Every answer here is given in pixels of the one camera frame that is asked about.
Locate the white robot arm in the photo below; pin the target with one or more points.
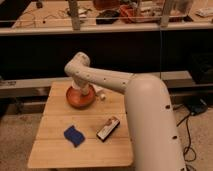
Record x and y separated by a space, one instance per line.
151 122

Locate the black object on bench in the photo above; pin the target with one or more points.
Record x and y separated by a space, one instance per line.
107 17

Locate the black power adapter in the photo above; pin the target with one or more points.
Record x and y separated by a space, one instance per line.
196 106

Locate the grey metal post left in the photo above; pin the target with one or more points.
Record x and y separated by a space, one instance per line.
73 7

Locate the grey metal post right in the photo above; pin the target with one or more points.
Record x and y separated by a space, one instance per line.
167 7

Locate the white plastic bottle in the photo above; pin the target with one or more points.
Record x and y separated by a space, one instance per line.
99 92

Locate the orange ceramic bowl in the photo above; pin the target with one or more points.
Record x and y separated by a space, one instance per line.
77 100

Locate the orange object on bench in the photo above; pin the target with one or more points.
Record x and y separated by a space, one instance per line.
128 13

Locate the white ceramic cup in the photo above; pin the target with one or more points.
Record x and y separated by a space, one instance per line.
85 90

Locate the blue sponge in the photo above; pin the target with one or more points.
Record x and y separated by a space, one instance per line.
74 136

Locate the grey metal post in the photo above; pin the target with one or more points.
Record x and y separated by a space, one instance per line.
167 7
73 7

